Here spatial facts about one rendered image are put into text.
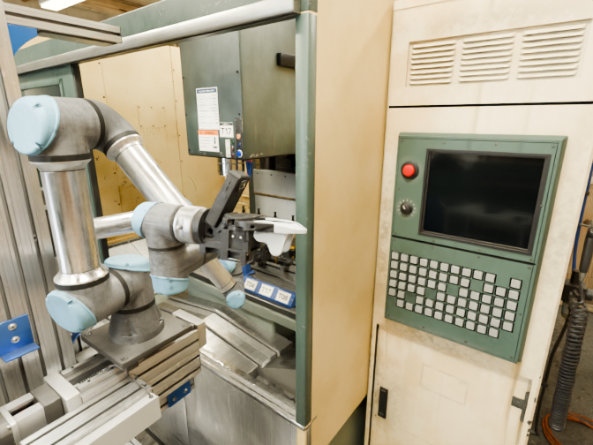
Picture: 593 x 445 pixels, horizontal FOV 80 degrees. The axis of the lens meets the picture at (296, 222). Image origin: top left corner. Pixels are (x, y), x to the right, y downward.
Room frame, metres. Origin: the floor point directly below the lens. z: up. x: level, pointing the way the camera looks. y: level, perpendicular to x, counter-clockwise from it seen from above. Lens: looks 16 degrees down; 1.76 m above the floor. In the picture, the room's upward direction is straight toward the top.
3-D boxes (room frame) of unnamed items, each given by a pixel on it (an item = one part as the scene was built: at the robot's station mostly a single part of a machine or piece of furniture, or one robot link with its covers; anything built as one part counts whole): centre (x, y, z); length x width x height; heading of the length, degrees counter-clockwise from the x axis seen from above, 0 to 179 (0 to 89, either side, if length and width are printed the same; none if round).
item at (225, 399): (1.57, 0.78, 0.40); 2.08 x 0.07 x 0.80; 53
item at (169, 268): (0.72, 0.27, 1.46); 0.11 x 0.08 x 0.11; 159
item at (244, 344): (1.65, 0.47, 0.70); 0.90 x 0.30 x 0.16; 53
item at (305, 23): (0.94, -0.02, 1.40); 0.04 x 0.04 x 1.20; 53
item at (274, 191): (2.44, 0.11, 1.16); 0.48 x 0.05 x 0.51; 53
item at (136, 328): (0.92, 0.47, 1.21); 0.15 x 0.15 x 0.10
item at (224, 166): (2.09, 0.38, 1.51); 0.16 x 0.16 x 0.12
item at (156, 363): (0.92, 0.47, 1.07); 0.40 x 0.13 x 0.09; 145
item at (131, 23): (1.56, 0.79, 2.06); 2.08 x 0.04 x 0.12; 53
